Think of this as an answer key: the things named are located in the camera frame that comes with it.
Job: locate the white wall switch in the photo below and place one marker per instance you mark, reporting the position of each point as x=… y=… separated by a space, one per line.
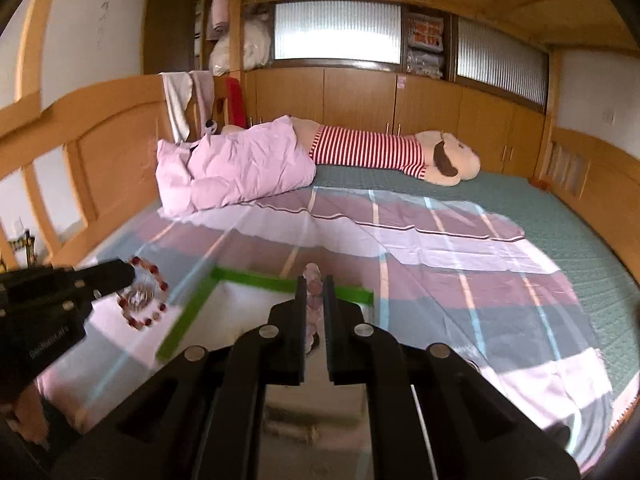
x=607 y=117

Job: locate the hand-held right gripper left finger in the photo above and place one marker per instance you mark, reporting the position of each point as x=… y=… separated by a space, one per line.
x=300 y=310

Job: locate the pink cabinet label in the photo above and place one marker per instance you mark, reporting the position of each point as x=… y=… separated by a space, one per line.
x=401 y=82

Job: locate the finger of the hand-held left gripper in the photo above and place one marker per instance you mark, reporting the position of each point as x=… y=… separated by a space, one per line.
x=107 y=276

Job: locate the wide frosted glass window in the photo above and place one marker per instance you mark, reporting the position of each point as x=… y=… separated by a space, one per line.
x=335 y=32

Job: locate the white plastic bag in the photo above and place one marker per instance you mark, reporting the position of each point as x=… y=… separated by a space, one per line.
x=225 y=57

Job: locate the green cardboard box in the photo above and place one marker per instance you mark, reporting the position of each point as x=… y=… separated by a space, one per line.
x=240 y=277

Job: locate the stack of packaged bedding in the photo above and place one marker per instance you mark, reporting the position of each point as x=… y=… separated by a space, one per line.
x=425 y=35

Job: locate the white towel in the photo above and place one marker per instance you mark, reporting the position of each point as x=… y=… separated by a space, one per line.
x=175 y=100

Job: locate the pink quilt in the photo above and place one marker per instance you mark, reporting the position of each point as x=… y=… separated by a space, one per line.
x=240 y=165

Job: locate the pink folded bedding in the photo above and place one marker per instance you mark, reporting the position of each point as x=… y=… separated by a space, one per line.
x=219 y=15

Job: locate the red cloth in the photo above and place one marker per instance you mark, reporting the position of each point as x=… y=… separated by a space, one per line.
x=235 y=102

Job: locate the plaid bedsheet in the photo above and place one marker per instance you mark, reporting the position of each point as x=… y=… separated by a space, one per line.
x=450 y=280

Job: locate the small panda plush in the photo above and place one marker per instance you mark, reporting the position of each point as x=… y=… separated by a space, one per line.
x=211 y=127

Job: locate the pink towel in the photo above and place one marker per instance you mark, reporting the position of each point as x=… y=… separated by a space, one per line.
x=202 y=95

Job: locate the striped plush toy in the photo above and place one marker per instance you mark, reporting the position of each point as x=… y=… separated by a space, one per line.
x=370 y=147

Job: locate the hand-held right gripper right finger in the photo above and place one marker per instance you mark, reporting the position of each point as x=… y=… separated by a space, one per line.
x=330 y=310

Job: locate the narrow frosted glass window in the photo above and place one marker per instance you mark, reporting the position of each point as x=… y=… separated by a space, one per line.
x=500 y=60

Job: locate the dark wooden wardrobe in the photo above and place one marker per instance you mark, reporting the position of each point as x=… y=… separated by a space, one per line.
x=167 y=30

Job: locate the person's left hand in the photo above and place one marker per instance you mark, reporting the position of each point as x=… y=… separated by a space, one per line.
x=30 y=420

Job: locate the green mattress pad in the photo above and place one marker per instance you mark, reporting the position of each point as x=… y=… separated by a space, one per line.
x=550 y=220

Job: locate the wooden bunk bed frame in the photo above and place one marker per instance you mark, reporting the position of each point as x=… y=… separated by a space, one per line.
x=110 y=160

